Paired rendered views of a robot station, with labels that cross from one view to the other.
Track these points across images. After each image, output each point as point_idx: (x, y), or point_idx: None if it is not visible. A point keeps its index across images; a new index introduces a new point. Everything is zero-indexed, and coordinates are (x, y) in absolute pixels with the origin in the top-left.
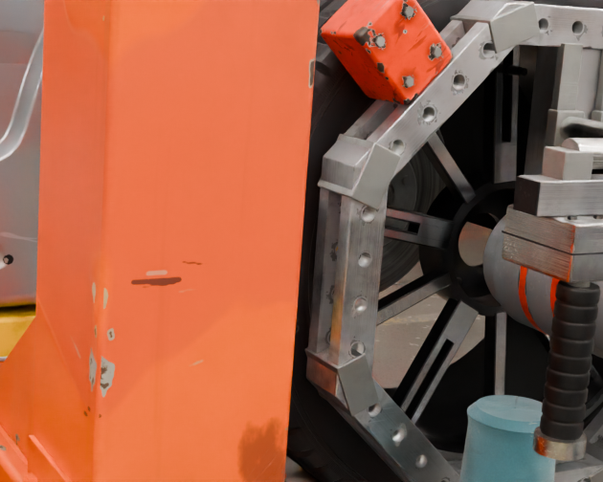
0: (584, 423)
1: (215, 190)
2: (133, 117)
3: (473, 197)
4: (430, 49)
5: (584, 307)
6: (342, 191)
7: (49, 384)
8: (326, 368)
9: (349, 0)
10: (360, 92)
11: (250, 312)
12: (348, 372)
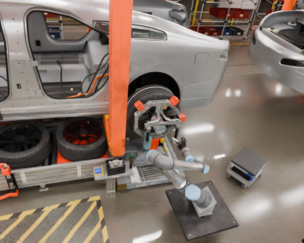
0: None
1: (118, 126)
2: (112, 123)
3: (151, 113)
4: (142, 107)
5: (147, 133)
6: (134, 117)
7: (109, 132)
8: (133, 128)
9: (136, 101)
10: None
11: (121, 132)
12: (135, 129)
